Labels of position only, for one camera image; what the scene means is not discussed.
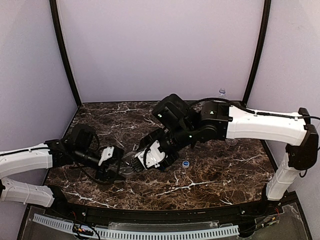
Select black curved front rail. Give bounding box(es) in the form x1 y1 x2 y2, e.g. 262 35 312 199
45 191 288 226

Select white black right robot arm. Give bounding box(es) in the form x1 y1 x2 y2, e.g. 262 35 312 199
131 93 319 202

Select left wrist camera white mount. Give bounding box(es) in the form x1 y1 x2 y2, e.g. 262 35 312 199
98 146 115 166

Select blue label Pocari Sweat bottle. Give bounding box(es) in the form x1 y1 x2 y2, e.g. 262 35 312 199
225 138 238 147

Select clear bottle white cap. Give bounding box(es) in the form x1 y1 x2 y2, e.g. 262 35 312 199
119 151 136 179

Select blue white bottle cap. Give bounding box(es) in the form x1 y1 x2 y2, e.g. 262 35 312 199
182 160 190 168

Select black corner post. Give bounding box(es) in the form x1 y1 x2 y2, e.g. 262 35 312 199
49 0 82 108
242 0 272 106

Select black right corner post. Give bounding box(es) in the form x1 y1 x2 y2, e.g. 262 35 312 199
242 0 272 106

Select white slotted cable duct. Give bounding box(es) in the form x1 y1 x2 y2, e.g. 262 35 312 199
32 213 240 240

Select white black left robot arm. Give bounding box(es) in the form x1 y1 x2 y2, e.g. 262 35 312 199
0 123 125 208

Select Pepsi bottle with blue cap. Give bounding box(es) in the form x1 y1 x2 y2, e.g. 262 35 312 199
218 88 227 99

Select black left corner post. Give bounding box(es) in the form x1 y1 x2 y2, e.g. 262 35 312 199
49 0 82 108

